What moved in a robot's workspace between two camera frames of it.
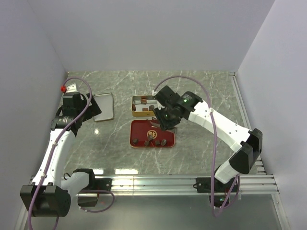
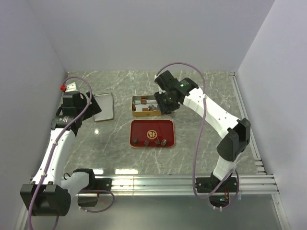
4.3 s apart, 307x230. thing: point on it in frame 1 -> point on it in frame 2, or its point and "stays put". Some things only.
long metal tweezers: (153, 124) -> (154, 107)
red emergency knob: (63, 88) stays put
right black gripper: (164, 123) -> (164, 109)
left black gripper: (93, 110) stays put
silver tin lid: (105, 102) stays put
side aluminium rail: (259, 169) stays put
